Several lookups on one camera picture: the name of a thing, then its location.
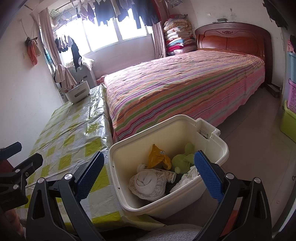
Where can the green storage box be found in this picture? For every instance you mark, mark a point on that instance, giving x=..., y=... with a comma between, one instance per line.
x=288, y=123

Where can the stack of folded quilts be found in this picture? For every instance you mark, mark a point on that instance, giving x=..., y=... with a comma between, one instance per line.
x=178, y=34

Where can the paper cup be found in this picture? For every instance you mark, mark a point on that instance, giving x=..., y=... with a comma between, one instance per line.
x=170, y=176

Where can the black hanging garment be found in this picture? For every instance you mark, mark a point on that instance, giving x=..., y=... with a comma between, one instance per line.
x=76, y=56

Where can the white sock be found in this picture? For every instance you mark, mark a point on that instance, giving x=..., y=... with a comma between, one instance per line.
x=145, y=182

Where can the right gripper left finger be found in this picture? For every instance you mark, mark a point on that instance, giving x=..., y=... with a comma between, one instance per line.
x=55, y=210

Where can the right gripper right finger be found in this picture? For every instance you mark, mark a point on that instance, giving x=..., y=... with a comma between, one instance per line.
x=242, y=212

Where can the blue storage box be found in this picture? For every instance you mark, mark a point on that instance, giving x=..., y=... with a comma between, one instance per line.
x=292, y=66

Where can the pink storage basket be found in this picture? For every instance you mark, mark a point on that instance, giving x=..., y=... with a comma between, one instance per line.
x=291, y=103

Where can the yellow checkered floor mat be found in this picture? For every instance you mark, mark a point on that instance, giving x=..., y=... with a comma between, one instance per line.
x=74, y=133

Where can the white trash bin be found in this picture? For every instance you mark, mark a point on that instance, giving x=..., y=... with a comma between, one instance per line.
x=129, y=157

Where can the wooden headboard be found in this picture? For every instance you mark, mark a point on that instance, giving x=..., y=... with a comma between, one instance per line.
x=238, y=37

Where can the orange cloth on hook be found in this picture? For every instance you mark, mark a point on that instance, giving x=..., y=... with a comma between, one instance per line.
x=32, y=49

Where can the green plush toy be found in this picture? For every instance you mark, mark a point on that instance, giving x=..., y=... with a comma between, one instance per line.
x=181, y=163

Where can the clothes on drying rail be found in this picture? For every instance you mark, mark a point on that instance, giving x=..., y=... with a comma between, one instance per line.
x=101, y=12

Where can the pink curtain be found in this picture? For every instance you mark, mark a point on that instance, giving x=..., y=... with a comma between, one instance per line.
x=48, y=37

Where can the white storage basket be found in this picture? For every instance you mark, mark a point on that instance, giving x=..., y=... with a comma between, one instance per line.
x=78, y=93

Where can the orange snack wrapper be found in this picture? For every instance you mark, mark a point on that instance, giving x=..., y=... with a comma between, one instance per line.
x=158, y=159

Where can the striped bed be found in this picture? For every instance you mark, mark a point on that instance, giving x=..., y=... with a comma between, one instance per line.
x=205, y=84

